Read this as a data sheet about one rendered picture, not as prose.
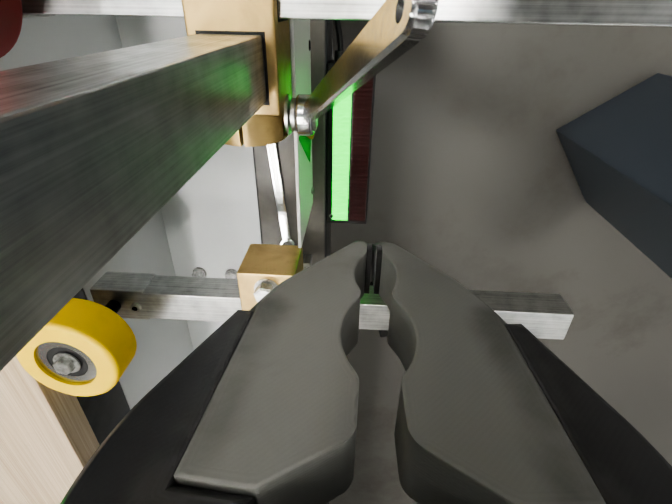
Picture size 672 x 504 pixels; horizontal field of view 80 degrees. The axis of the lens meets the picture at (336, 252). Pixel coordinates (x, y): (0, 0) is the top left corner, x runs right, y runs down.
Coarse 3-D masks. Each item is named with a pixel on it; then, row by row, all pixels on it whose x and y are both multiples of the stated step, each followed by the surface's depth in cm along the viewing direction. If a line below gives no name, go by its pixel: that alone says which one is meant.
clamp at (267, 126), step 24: (192, 0) 21; (216, 0) 21; (240, 0) 21; (264, 0) 21; (192, 24) 22; (216, 24) 22; (240, 24) 22; (264, 24) 22; (288, 24) 26; (264, 48) 22; (288, 48) 26; (288, 72) 26; (264, 120) 25; (240, 144) 25; (264, 144) 26
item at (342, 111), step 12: (348, 96) 39; (336, 108) 40; (348, 108) 40; (336, 120) 41; (348, 120) 41; (336, 132) 41; (348, 132) 41; (336, 144) 42; (348, 144) 42; (336, 156) 43; (348, 156) 42; (336, 168) 43; (348, 168) 43; (336, 180) 44; (348, 180) 44; (336, 192) 45; (336, 204) 45; (336, 216) 46
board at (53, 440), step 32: (0, 384) 34; (32, 384) 34; (0, 416) 37; (32, 416) 36; (64, 416) 37; (0, 448) 39; (32, 448) 39; (64, 448) 39; (96, 448) 42; (0, 480) 43; (32, 480) 42; (64, 480) 42
